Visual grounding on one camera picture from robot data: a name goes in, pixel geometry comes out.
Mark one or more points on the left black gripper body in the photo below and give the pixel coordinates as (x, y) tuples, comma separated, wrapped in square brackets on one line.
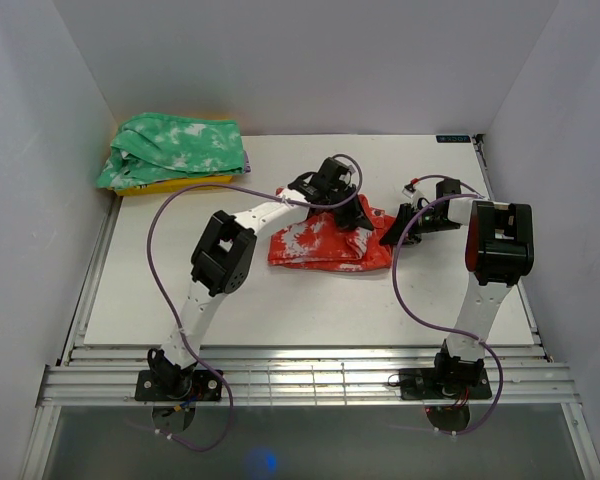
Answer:
[(345, 214)]

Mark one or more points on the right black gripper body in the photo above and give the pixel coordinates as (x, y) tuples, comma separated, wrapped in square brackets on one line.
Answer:
[(428, 223)]

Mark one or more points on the red tie-dye trousers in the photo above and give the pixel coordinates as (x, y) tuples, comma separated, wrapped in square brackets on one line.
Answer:
[(317, 244)]

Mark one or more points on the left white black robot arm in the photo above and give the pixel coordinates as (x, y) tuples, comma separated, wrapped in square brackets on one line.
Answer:
[(221, 260)]

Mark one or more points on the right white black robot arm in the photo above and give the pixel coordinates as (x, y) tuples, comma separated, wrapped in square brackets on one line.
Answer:
[(499, 252)]

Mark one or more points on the green tie-dye trousers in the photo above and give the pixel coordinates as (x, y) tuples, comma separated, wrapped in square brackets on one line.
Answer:
[(180, 145)]

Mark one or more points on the yellow folded trousers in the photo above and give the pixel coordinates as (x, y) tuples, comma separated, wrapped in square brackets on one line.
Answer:
[(180, 185)]

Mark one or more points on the dark table label sticker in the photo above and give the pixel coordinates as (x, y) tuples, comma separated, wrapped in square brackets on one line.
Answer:
[(453, 139)]

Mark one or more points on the purple folded garment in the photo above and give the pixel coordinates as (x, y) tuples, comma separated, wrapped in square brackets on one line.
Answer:
[(247, 164)]

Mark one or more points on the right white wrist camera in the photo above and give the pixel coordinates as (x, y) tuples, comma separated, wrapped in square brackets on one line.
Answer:
[(414, 196)]

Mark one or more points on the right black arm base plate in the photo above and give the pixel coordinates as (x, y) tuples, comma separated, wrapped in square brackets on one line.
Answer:
[(422, 384)]

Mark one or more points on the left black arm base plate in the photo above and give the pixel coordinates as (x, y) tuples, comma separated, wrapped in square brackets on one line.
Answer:
[(194, 385)]

